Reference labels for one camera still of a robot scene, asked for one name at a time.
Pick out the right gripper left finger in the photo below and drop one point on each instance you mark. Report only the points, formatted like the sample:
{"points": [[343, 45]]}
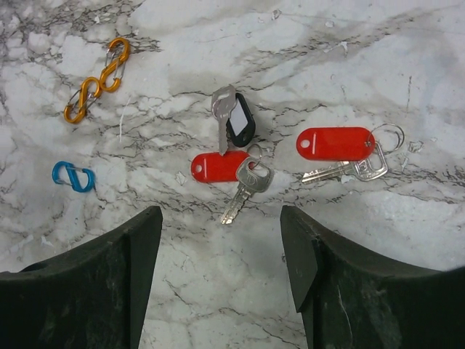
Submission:
{"points": [[92, 296]]}

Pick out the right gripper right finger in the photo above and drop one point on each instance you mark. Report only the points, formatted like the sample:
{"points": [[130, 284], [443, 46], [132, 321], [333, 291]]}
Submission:
{"points": [[352, 297]]}

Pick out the blue S carabiner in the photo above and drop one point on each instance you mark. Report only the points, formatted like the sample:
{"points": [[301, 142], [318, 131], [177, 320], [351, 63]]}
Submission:
{"points": [[74, 181]]}

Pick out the red key tag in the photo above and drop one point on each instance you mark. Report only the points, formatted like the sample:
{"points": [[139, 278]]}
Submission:
{"points": [[335, 143], [213, 167]]}

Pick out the silver key on right red tag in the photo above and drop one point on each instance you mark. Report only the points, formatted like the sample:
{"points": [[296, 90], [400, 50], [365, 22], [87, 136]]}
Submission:
{"points": [[362, 170]]}

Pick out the silver key on red tag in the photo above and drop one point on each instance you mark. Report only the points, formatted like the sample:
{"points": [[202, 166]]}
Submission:
{"points": [[362, 170], [249, 183]]}

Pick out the silver key on left red tag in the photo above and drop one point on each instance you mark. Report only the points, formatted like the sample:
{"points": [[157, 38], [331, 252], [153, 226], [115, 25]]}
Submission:
{"points": [[249, 183]]}

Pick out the orange s carabiner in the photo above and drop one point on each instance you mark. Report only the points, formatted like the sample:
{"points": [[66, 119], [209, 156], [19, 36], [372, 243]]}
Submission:
{"points": [[79, 104], [116, 57]]}

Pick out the silver key on black tag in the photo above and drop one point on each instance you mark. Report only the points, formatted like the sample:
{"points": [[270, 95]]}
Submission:
{"points": [[222, 103]]}

